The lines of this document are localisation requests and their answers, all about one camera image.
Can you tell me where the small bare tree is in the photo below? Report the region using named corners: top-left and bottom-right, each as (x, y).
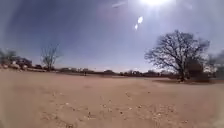
top-left (40, 44), bottom-right (61, 72)

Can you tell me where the sandy dirt ground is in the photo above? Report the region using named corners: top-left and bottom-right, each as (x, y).
top-left (0, 68), bottom-right (224, 128)

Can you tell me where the group of trees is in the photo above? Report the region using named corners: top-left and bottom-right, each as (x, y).
top-left (0, 49), bottom-right (44, 71)

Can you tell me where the distant line of trees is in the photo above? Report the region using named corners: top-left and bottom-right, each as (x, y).
top-left (56, 67), bottom-right (174, 78)

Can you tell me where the large bare tree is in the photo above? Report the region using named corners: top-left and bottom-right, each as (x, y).
top-left (144, 29), bottom-right (211, 83)

